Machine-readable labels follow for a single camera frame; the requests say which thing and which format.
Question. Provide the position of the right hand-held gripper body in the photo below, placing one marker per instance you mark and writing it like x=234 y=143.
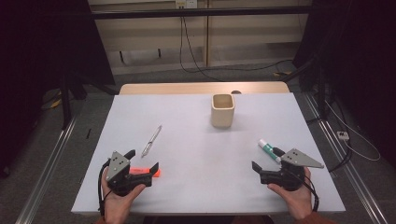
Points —
x=289 y=179

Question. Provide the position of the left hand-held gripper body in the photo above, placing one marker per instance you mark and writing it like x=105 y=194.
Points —
x=120 y=177

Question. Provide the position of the white and green glue stick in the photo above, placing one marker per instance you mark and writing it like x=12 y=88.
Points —
x=266 y=147

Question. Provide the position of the orange highlighter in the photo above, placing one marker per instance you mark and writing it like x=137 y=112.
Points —
x=138 y=170

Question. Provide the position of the clear pen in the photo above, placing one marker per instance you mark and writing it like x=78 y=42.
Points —
x=151 y=140

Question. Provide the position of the beige square cup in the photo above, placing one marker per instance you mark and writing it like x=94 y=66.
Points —
x=222 y=118

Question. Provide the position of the person's right hand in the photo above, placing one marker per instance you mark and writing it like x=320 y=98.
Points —
x=299 y=202

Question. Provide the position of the person's left hand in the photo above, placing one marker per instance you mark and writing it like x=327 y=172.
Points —
x=116 y=207

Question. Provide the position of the small black floor object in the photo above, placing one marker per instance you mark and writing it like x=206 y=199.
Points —
x=88 y=133

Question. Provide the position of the white table mat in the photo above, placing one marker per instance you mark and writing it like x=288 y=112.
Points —
x=218 y=193

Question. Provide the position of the white power strip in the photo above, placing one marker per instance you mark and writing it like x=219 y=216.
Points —
x=343 y=135

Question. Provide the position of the black metal stand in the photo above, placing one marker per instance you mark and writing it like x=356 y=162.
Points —
x=320 y=93
x=65 y=105

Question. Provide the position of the dark table grommet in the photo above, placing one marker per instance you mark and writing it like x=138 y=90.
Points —
x=236 y=92

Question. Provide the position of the yellow floor tape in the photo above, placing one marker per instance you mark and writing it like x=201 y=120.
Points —
x=56 y=103
x=281 y=73

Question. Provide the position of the beige wooden cabinet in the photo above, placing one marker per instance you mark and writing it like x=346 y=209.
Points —
x=149 y=34

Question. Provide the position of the dark curtain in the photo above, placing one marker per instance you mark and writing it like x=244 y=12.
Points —
x=367 y=62
x=31 y=62

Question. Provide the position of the black horizontal bar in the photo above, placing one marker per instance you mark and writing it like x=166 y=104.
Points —
x=199 y=12

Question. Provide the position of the metal floor rail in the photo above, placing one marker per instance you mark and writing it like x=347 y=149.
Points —
x=360 y=186
x=46 y=174

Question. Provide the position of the white wall outlet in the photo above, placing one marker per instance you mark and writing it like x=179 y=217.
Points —
x=186 y=3

